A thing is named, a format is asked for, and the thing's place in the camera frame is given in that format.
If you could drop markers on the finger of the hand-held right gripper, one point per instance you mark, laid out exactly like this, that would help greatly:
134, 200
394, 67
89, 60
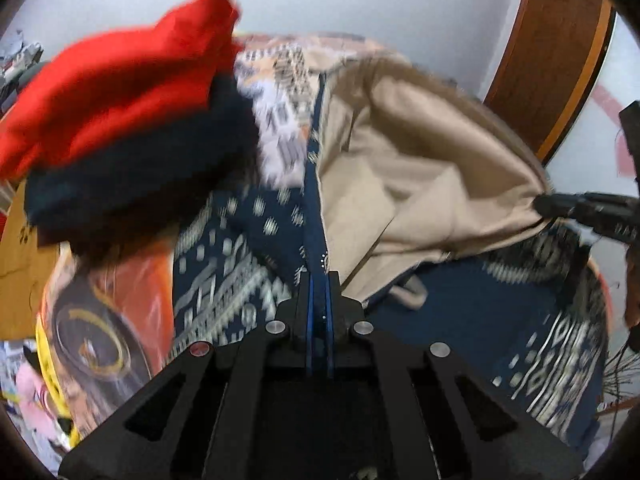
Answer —
610, 227
575, 201

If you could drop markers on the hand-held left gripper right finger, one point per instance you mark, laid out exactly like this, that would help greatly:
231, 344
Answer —
328, 310

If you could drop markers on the navy patterned zip hoodie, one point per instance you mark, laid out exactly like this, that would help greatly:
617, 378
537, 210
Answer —
425, 170

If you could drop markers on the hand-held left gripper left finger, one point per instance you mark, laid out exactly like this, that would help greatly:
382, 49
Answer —
310, 310

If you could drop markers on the yellow cloth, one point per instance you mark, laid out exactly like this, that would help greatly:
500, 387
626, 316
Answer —
50, 370

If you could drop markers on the white sliding door with hearts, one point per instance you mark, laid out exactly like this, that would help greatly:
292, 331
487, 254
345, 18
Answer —
600, 110

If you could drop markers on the navy folded garment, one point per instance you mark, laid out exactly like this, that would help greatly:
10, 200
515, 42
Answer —
150, 170

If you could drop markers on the wooden door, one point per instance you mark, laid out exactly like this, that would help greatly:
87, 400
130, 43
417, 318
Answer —
555, 50

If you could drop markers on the wooden lap desk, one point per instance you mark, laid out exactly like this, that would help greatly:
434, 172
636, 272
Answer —
20, 270

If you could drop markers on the red folded garment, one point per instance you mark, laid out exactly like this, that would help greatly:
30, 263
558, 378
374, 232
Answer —
110, 75

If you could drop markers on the pile of household clutter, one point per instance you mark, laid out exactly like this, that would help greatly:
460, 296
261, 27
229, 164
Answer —
20, 60

